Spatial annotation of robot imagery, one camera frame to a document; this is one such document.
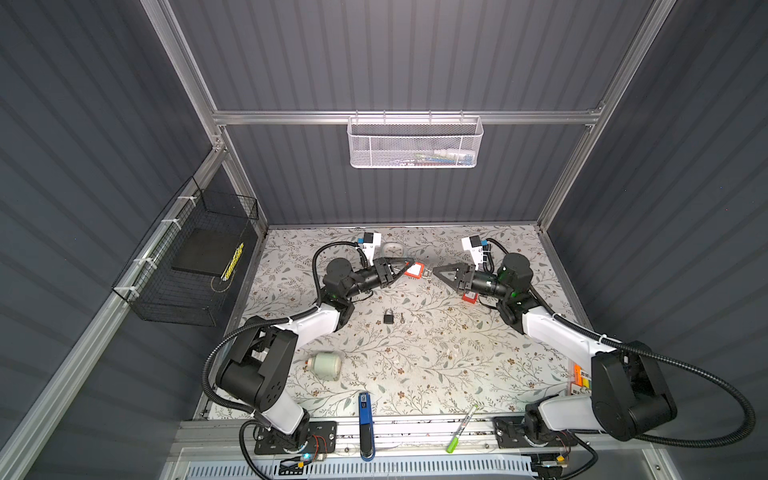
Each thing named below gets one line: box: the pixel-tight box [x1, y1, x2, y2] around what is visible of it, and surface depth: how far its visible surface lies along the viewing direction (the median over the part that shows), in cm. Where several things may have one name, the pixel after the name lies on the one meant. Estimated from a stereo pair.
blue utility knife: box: [358, 392, 375, 462], surface depth 76 cm
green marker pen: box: [446, 404, 479, 454], surface depth 75 cm
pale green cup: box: [308, 352, 342, 381], surface depth 79 cm
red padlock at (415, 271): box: [404, 262, 425, 279], surface depth 76 cm
